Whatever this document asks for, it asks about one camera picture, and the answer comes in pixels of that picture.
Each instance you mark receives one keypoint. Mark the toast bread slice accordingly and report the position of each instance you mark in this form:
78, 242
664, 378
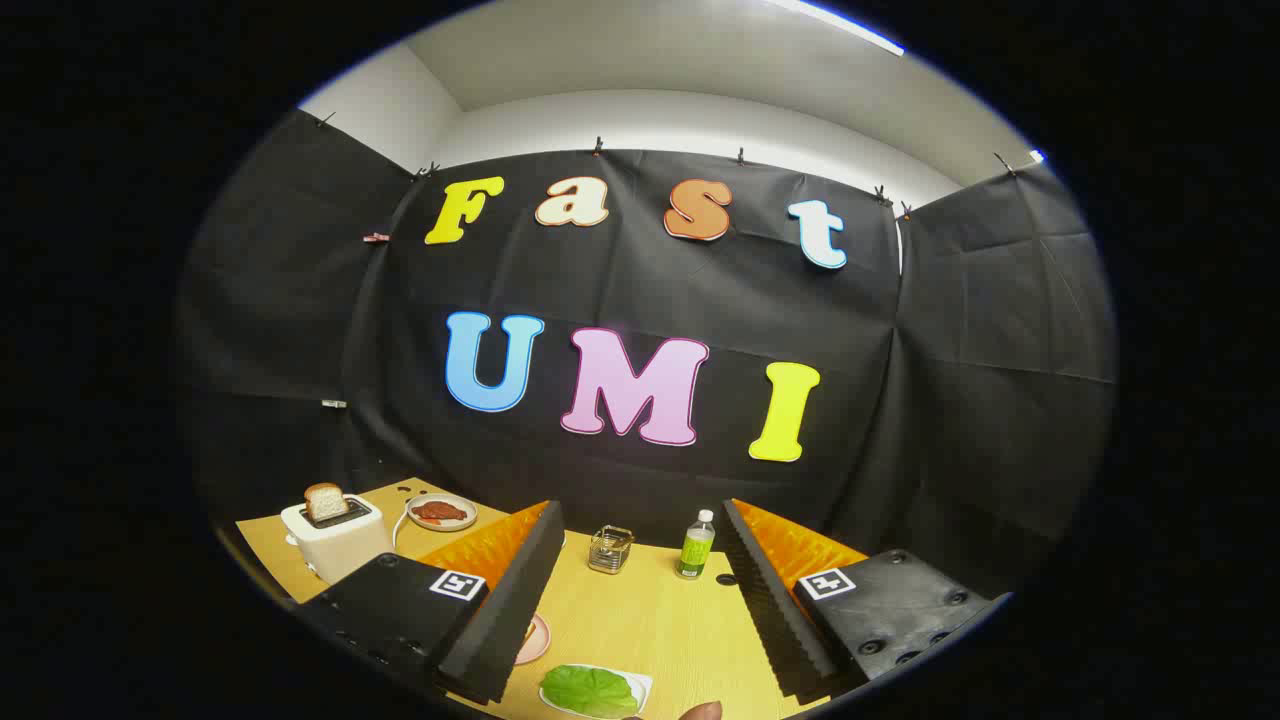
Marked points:
325, 502

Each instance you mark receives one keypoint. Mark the brown meat piece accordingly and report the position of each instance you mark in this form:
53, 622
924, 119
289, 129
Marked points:
440, 512

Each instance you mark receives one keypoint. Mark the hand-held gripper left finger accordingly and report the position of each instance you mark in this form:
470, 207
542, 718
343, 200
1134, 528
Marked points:
510, 620

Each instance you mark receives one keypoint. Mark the white toaster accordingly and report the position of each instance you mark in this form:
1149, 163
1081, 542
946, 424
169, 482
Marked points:
335, 550

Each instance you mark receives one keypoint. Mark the grey oval plate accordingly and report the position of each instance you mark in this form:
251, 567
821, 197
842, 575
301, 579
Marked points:
445, 526

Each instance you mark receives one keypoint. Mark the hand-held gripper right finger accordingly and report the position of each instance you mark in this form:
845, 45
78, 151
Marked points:
770, 610

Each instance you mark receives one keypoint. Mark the black backdrop cloth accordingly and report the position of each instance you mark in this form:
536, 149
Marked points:
620, 290

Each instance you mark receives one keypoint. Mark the white rectangular plate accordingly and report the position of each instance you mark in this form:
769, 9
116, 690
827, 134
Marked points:
641, 685

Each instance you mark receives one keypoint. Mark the green label plastic bottle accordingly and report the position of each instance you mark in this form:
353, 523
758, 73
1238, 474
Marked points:
694, 550

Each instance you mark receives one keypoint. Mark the pink round plate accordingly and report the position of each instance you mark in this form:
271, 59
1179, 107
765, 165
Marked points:
538, 640

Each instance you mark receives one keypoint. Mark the green lettuce leaf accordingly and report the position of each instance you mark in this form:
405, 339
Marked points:
590, 692

